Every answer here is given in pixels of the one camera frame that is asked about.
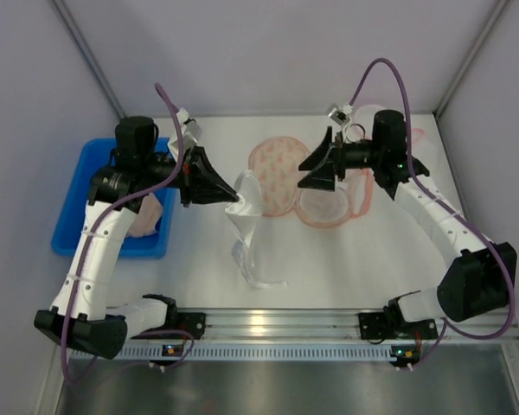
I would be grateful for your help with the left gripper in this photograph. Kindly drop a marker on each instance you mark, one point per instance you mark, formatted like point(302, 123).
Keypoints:
point(188, 176)

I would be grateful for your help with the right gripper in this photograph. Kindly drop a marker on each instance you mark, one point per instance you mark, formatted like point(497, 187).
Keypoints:
point(338, 156)

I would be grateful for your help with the floral orange laundry bag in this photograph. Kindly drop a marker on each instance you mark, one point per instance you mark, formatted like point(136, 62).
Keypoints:
point(275, 162)

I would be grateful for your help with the white satin bra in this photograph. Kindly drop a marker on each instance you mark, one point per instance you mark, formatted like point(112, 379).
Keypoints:
point(244, 216)

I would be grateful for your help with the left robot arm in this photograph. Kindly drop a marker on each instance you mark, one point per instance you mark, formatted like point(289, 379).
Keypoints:
point(77, 318)

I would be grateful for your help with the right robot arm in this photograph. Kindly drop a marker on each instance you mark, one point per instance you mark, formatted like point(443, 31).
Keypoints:
point(480, 274)

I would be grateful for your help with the pink trimmed mesh laundry bag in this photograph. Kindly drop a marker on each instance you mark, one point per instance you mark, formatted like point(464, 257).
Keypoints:
point(374, 119)

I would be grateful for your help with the pink bra in bin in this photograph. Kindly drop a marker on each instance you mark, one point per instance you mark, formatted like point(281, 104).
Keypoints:
point(150, 213)

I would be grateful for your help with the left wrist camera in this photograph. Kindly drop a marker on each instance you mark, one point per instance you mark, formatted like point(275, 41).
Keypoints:
point(190, 130)

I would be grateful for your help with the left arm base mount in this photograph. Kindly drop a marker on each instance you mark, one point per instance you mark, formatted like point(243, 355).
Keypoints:
point(191, 322)

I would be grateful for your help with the aluminium mounting rail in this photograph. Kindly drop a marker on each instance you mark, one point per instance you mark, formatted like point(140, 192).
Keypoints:
point(273, 335)

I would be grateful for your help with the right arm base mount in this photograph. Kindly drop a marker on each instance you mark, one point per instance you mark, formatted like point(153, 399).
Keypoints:
point(382, 326)

